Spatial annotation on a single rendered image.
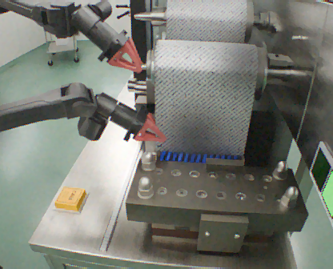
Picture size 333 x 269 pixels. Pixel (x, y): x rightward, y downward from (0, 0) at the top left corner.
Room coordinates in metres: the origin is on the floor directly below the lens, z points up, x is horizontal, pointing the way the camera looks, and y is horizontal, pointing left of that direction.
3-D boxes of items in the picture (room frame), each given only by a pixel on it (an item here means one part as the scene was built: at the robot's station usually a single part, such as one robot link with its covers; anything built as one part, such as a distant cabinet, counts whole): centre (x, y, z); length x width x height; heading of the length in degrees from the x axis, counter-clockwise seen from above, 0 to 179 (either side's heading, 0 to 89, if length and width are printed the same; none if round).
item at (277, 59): (0.63, -0.28, 1.28); 0.06 x 0.05 x 0.02; 83
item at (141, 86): (0.71, 0.05, 1.05); 0.06 x 0.05 x 0.31; 83
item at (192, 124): (0.59, -0.09, 1.11); 0.23 x 0.01 x 0.18; 83
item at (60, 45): (5.12, 1.98, 0.51); 0.91 x 0.58 x 1.02; 17
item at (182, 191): (0.47, -0.12, 1.00); 0.40 x 0.16 x 0.06; 83
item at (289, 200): (0.41, -0.27, 1.05); 0.04 x 0.04 x 0.04
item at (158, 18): (0.92, 0.01, 1.33); 0.06 x 0.06 x 0.06; 83
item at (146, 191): (0.45, 0.04, 1.05); 0.04 x 0.04 x 0.04
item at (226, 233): (0.38, -0.12, 0.96); 0.10 x 0.03 x 0.11; 83
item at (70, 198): (0.54, 0.27, 0.91); 0.07 x 0.07 x 0.02; 83
